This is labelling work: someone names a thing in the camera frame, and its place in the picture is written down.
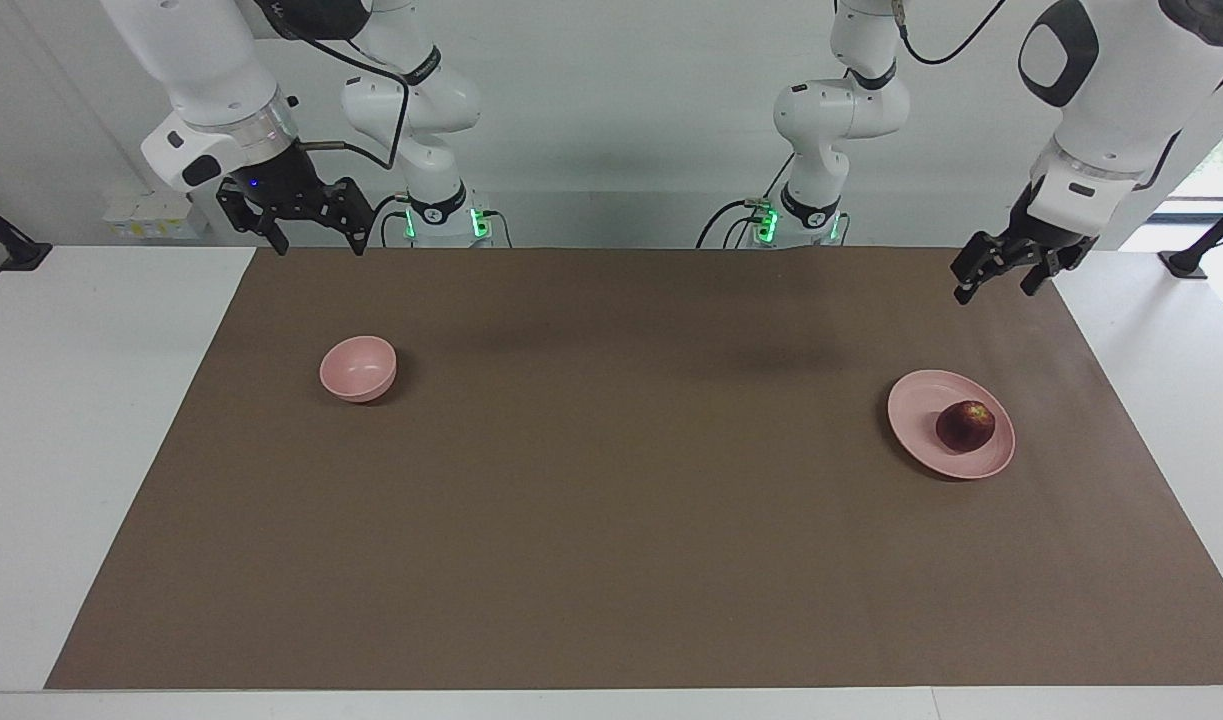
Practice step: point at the black clamp stand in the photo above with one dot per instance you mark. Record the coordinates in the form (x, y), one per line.
(1191, 260)
(16, 252)

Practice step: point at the pink bowl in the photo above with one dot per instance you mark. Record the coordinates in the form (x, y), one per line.
(356, 368)

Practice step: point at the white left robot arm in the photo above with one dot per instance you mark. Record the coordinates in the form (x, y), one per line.
(1121, 80)

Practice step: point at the dark red apple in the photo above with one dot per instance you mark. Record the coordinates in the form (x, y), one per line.
(964, 427)

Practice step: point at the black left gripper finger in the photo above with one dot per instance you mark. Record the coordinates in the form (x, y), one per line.
(1061, 260)
(979, 258)

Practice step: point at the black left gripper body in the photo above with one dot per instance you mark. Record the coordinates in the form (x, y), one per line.
(1041, 242)

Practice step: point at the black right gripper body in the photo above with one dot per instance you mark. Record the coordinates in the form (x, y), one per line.
(281, 185)

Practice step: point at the brown table mat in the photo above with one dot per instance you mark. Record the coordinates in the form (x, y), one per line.
(611, 520)

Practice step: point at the pink plate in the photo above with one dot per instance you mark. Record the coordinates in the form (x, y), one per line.
(921, 420)

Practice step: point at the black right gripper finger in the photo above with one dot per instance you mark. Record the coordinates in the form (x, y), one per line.
(353, 210)
(243, 210)

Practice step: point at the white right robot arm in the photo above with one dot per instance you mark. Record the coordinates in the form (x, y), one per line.
(211, 70)

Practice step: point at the white wall socket boxes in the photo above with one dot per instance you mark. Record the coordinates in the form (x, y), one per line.
(156, 215)

